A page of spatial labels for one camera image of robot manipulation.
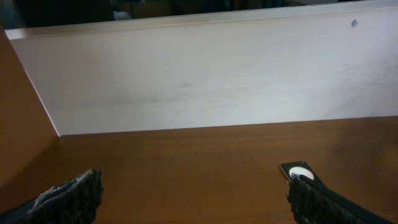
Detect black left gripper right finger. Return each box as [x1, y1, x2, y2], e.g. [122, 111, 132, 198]
[287, 175, 364, 224]

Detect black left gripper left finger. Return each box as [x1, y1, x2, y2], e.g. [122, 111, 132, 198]
[1, 169, 104, 224]

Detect black Galaxy flip phone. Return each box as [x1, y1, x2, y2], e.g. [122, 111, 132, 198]
[280, 161, 392, 224]

